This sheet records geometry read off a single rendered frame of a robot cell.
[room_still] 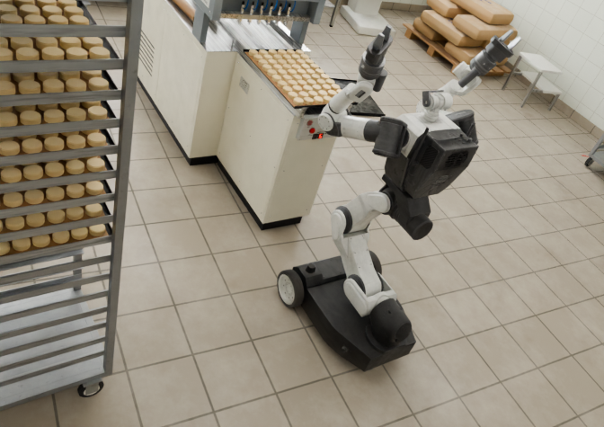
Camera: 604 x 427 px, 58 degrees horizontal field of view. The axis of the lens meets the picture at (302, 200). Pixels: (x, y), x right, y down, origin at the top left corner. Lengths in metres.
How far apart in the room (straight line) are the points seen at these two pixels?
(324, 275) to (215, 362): 0.73
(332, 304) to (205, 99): 1.46
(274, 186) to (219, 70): 0.78
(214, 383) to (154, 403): 0.28
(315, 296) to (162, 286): 0.78
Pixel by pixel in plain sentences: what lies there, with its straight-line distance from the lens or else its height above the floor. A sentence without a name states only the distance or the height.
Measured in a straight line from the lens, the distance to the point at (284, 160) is 3.00.
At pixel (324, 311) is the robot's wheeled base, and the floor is 0.17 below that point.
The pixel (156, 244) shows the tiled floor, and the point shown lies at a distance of 3.14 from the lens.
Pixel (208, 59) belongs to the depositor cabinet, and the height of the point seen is 0.79.
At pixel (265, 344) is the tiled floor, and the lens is 2.80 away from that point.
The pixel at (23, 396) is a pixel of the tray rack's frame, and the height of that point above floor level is 0.15.
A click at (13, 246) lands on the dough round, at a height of 0.87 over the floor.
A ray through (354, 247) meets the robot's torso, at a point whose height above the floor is 0.43.
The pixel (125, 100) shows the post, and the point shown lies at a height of 1.41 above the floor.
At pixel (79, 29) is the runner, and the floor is 1.60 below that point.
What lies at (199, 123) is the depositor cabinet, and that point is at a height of 0.35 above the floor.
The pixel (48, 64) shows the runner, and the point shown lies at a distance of 1.49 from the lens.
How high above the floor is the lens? 2.21
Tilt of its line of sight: 37 degrees down
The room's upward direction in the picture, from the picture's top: 19 degrees clockwise
